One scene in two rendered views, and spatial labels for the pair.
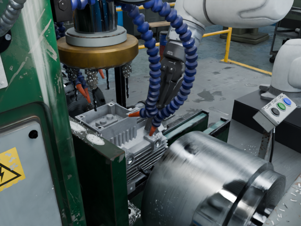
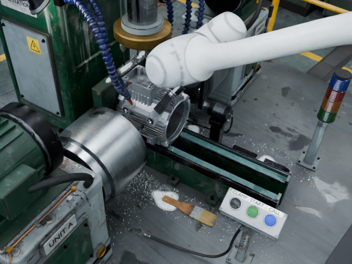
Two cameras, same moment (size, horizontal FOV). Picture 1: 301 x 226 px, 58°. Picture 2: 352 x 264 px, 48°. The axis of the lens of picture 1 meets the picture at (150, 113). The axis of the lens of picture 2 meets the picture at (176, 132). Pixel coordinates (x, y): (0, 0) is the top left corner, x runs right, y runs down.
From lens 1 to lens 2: 1.18 m
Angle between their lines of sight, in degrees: 60
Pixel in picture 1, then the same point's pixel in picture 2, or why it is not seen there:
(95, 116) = not seen: hidden behind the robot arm
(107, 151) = (99, 85)
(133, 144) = (142, 107)
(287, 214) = not seen: hidden behind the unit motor
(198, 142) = (105, 117)
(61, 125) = (55, 46)
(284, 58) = not seen: outside the picture
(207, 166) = (82, 122)
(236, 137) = (295, 238)
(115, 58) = (120, 40)
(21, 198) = (40, 61)
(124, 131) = (140, 94)
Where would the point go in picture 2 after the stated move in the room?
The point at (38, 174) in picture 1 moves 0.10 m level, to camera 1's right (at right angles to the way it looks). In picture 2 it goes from (45, 57) to (45, 75)
